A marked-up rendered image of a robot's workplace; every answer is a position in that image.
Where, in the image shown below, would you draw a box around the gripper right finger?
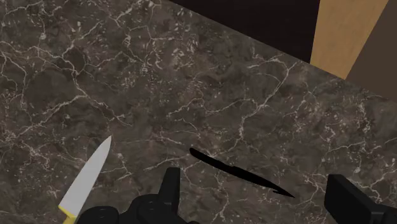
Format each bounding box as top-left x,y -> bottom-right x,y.
324,174 -> 397,224

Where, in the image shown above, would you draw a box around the black knife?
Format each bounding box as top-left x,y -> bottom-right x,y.
189,147 -> 296,199

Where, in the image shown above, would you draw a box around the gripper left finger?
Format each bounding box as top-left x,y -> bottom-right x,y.
76,167 -> 199,224

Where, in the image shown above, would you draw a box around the light wooden door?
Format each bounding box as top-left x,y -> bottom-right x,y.
309,0 -> 390,80

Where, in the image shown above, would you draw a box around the yellow-handled kitchen knife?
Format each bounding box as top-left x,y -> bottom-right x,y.
57,135 -> 113,224

